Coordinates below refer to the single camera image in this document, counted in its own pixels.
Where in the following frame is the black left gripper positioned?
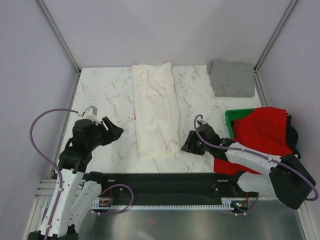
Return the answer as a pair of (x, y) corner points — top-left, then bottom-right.
(87, 116), (124, 151)

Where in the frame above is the aluminium frame post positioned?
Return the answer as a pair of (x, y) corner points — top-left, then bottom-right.
(252, 0), (300, 72)
(34, 0), (82, 75)

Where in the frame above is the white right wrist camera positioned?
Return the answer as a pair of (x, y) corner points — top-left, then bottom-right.
(196, 119), (209, 128)

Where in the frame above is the aluminium front rail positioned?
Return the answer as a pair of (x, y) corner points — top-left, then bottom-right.
(35, 179), (57, 200)

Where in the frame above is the white slotted cable duct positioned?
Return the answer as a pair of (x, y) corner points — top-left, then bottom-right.
(89, 198), (234, 211)

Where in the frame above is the aluminium frame post left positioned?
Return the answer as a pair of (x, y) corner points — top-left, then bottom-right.
(34, 0), (82, 75)

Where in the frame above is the green plastic bin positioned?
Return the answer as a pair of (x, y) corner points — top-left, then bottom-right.
(224, 108), (255, 139)

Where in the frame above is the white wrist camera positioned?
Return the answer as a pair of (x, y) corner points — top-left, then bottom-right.
(196, 119), (209, 128)
(77, 105), (101, 125)

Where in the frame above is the aluminium frame post right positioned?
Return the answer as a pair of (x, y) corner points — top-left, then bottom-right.
(252, 0), (300, 72)

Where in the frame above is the folded grey t shirt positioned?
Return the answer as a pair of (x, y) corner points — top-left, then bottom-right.
(206, 59), (255, 98)

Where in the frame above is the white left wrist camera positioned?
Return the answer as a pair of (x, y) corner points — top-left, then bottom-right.
(77, 105), (101, 125)

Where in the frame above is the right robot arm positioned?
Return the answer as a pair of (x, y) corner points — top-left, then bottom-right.
(181, 123), (319, 210)

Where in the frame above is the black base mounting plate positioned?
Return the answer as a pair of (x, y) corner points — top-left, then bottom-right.
(83, 172), (257, 207)

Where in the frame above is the white red printed t shirt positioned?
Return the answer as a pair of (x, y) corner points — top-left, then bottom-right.
(131, 62), (181, 159)

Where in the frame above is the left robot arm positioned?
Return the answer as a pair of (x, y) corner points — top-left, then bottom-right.
(27, 115), (124, 240)

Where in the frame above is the black t shirt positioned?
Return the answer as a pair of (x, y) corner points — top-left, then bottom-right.
(285, 115), (301, 159)

